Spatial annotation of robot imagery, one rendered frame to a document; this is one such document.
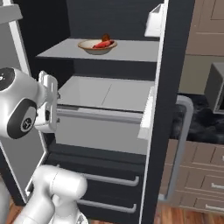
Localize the grey fridge door handle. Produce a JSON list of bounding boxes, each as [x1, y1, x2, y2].
[[157, 94, 195, 203]]

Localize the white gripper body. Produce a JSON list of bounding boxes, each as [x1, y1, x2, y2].
[[38, 70, 59, 134]]

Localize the long white door bin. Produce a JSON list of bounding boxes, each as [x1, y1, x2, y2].
[[136, 86, 156, 142]]

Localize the small white door bin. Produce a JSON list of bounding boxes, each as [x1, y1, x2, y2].
[[143, 3, 165, 39]]

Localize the beige wall cupboards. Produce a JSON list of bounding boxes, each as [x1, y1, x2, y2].
[[185, 0, 224, 57]]

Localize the beige base cupboard drawers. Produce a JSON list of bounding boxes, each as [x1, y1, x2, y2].
[[158, 138, 224, 217]]

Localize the grey fridge shelf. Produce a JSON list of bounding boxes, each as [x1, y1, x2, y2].
[[35, 38, 161, 63]]

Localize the red bell pepper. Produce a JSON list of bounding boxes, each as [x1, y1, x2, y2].
[[92, 39, 116, 50]]

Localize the grey door bin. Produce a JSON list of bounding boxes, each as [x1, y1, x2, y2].
[[0, 3, 24, 25]]

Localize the grey fridge door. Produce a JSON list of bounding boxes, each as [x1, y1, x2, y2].
[[0, 0, 51, 207]]

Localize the beige bowl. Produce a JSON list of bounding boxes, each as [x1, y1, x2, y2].
[[77, 38, 118, 56]]

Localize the black fridge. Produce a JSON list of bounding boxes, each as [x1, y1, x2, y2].
[[12, 0, 170, 224]]

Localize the black freezer drawer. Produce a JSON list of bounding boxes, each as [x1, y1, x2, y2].
[[74, 186, 144, 224], [45, 151, 147, 194]]

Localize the grey fridge crisper drawer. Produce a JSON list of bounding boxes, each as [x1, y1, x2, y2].
[[54, 75, 156, 156]]

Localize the black fridge door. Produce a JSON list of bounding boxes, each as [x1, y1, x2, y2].
[[139, 0, 196, 224]]

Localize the grey freezer drawer handle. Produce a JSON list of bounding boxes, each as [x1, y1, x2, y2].
[[78, 171, 141, 188], [76, 199, 137, 214]]

